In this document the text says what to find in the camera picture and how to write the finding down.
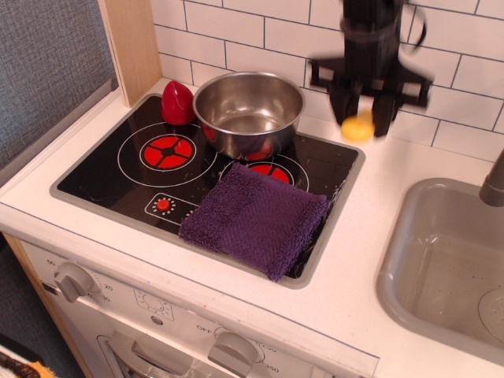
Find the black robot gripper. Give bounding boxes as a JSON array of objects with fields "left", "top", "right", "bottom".
[{"left": 310, "top": 31, "right": 432, "bottom": 137}]

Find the yellow handled toy knife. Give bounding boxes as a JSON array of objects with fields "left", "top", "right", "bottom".
[{"left": 341, "top": 110, "right": 375, "bottom": 142}]

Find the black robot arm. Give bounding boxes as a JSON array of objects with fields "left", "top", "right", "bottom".
[{"left": 310, "top": 1, "right": 433, "bottom": 137}]

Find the stainless steel pot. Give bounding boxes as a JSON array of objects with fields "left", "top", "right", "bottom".
[{"left": 193, "top": 72, "right": 306, "bottom": 161}]

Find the grey faucet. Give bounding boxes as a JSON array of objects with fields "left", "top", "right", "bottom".
[{"left": 479, "top": 150, "right": 504, "bottom": 207}]

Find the purple folded towel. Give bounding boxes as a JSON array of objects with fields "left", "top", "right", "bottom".
[{"left": 179, "top": 162, "right": 330, "bottom": 281}]

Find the grey sink basin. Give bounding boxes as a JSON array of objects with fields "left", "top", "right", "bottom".
[{"left": 376, "top": 178, "right": 503, "bottom": 365}]

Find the red toy pepper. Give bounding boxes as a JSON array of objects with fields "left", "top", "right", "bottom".
[{"left": 161, "top": 80, "right": 196, "bottom": 125}]

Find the black toy stovetop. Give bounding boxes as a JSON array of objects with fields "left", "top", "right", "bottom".
[{"left": 50, "top": 95, "right": 365, "bottom": 289}]

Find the grey right oven knob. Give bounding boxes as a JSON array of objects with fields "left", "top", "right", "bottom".
[{"left": 208, "top": 332, "right": 258, "bottom": 377}]

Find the grey oven knob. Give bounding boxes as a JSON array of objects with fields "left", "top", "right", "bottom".
[
  {"left": 54, "top": 262, "right": 95, "bottom": 303},
  {"left": 208, "top": 332, "right": 258, "bottom": 377}
]

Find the white toy oven front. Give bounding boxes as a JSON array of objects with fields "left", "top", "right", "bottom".
[{"left": 20, "top": 243, "right": 378, "bottom": 377}]

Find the grey left oven knob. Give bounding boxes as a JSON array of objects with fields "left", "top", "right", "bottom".
[{"left": 54, "top": 262, "right": 95, "bottom": 303}]

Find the orange striped object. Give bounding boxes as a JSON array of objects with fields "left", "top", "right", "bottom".
[{"left": 1, "top": 354, "right": 56, "bottom": 378}]

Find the wooden side post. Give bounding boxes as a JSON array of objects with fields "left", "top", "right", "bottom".
[{"left": 98, "top": 0, "right": 162, "bottom": 108}]

